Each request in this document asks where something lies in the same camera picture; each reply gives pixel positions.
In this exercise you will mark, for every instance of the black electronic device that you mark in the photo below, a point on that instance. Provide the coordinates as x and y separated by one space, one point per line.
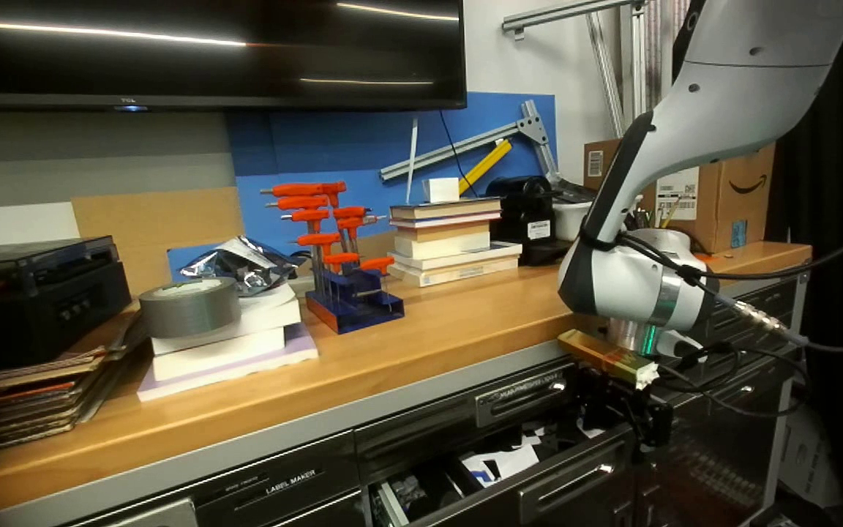
37 303

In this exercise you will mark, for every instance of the black appliance with white label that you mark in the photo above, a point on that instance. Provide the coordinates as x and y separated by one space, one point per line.
528 221

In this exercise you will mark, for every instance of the black tool cabinet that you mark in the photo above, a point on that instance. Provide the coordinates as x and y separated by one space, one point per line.
295 478

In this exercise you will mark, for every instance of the white bracket plate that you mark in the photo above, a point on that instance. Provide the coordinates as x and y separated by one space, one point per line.
500 461

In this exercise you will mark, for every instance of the small white box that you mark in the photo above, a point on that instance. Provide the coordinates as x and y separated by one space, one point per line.
444 189

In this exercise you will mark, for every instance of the thin white rod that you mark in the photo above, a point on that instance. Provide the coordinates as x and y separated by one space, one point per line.
412 148

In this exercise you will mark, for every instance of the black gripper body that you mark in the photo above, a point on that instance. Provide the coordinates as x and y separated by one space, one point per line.
611 390

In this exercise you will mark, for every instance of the aluminium rail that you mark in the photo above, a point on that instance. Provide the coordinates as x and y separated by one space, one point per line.
469 145

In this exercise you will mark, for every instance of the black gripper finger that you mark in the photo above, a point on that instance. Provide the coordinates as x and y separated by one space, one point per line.
654 422

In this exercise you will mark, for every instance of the black metal drawer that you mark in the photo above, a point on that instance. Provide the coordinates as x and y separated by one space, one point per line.
541 488

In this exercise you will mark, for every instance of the black television screen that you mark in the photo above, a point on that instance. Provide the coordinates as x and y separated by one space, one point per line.
197 47

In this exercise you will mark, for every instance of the yellow ruler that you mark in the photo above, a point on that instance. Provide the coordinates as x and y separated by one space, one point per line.
485 164

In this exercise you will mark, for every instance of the silver foil packets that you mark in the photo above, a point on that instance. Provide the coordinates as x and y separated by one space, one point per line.
248 265

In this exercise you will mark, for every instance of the white board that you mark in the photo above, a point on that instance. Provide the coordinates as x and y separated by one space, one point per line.
13 223

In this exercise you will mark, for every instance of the cardboard box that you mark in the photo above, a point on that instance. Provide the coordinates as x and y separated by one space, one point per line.
734 194

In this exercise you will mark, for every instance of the stack of white books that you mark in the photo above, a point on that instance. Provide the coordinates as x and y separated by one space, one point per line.
235 355

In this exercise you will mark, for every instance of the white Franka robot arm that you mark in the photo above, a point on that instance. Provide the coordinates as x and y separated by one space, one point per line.
734 90

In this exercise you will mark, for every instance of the brown cardboard sheet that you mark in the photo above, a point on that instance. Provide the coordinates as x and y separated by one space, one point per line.
160 229

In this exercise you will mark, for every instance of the black curtain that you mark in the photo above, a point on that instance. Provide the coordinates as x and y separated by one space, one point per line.
832 390

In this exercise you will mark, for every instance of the stack of dark folders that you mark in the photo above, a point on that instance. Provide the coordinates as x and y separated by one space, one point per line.
43 400

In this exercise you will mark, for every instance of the grey duct tape roll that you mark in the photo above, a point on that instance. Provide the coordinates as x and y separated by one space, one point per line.
190 308

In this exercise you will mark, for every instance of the blue wall board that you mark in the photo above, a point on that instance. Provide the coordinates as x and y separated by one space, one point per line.
343 148

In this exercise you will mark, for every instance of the aluminium frame stand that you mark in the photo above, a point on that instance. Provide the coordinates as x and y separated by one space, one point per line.
627 38

